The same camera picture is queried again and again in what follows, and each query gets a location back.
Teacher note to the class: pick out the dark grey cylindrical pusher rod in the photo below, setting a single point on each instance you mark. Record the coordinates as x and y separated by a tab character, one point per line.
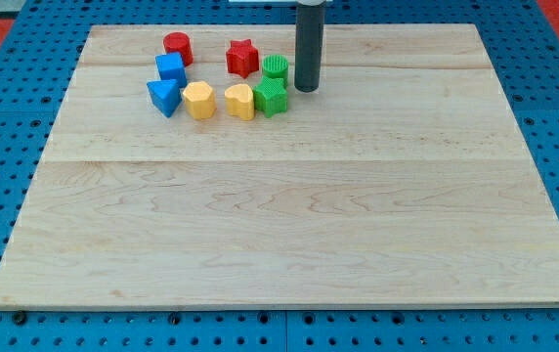
309	23

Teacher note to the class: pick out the yellow heart block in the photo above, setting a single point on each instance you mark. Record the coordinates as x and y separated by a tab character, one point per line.
240	101

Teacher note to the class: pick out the green cylinder block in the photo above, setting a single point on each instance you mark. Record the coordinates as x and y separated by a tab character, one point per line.
276	66

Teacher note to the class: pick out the wooden board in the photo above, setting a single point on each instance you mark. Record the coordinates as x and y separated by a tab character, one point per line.
404	182

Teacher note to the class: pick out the red star block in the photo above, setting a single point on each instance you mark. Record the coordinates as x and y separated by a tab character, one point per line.
242	58

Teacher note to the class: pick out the green star block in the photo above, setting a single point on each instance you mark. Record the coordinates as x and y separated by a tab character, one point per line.
270	96

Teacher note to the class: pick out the yellow hexagon block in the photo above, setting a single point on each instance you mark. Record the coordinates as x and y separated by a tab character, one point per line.
199	99

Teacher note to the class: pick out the blue triangle block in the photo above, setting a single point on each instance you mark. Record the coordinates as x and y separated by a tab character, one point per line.
165	95

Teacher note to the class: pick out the blue cube block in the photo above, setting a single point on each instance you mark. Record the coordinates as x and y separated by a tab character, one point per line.
171	67

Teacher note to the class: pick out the red cylinder block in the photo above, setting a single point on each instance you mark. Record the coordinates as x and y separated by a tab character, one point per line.
179	42

